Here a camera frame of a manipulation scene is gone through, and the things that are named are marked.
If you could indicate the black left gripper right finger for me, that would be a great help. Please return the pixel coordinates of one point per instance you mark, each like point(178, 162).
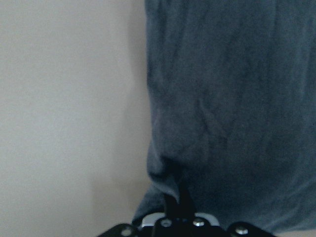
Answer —
point(186, 204)

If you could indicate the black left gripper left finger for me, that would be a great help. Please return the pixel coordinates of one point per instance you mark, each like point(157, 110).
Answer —
point(171, 207)

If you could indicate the black printed t-shirt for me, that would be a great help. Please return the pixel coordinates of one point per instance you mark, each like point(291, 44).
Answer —
point(232, 87)

